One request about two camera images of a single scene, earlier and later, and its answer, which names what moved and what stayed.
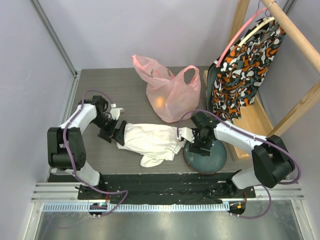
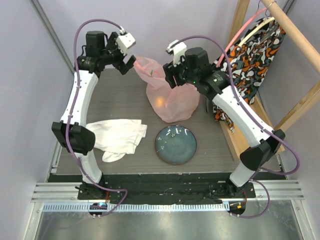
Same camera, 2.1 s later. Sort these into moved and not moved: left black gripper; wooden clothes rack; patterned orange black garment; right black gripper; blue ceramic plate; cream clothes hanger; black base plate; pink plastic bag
Moved: blue ceramic plate; right black gripper; left black gripper
Not moved: patterned orange black garment; wooden clothes rack; black base plate; cream clothes hanger; pink plastic bag
